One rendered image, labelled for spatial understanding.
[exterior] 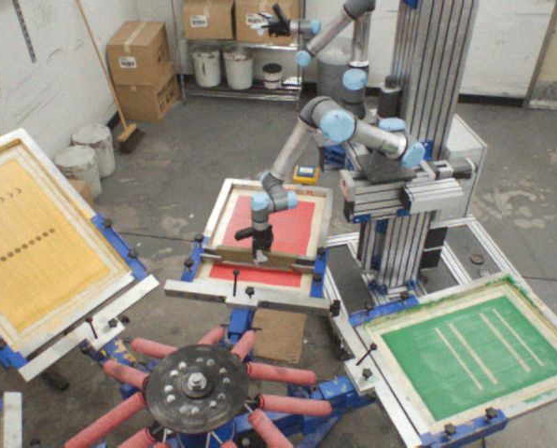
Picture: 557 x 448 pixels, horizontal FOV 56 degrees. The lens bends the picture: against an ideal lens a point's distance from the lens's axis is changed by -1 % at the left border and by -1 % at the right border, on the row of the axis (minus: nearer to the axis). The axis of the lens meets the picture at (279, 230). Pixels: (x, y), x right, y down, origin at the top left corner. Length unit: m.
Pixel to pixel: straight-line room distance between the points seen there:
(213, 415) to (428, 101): 1.72
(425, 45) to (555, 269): 2.23
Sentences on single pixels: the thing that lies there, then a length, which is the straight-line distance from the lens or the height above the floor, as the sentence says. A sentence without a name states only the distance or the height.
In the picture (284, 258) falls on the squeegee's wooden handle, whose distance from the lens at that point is 2.30.
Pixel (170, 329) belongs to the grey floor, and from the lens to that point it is 3.45.
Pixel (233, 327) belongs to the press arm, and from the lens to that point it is 2.07.
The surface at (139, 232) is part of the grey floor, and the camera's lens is 4.16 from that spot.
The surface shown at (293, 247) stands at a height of 0.95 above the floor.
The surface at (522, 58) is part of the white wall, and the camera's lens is 5.93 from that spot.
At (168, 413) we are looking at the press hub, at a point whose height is 1.31.
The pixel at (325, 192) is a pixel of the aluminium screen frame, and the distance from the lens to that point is 2.78.
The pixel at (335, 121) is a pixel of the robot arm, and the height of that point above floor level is 1.67.
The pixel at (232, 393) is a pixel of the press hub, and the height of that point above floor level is 1.31.
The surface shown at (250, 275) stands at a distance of 2.36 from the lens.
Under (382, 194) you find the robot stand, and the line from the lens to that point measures 2.54.
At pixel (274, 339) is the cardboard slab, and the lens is 3.31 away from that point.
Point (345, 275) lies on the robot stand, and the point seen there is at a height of 0.21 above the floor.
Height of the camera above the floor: 2.65
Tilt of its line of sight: 41 degrees down
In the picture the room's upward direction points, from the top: straight up
